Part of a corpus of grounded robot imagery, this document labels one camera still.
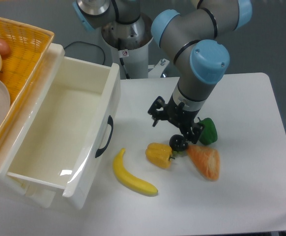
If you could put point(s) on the white drawer cabinet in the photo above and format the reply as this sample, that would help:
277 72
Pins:
17 123

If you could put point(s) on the yellow woven basket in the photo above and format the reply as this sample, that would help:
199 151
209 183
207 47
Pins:
28 46

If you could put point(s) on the yellow banana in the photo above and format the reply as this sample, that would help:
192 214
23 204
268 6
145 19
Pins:
129 180

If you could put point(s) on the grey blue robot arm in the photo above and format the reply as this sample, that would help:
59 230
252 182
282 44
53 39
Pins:
189 42

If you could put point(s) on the pink peach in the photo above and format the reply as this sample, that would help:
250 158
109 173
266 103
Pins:
4 48

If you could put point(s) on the yellow bell pepper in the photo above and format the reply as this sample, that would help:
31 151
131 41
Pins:
161 155

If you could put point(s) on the green bell pepper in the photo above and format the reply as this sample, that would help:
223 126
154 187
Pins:
209 133

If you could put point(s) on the black round toy fruit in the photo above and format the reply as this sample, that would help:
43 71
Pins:
178 143

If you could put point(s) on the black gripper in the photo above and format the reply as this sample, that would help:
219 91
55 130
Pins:
176 115

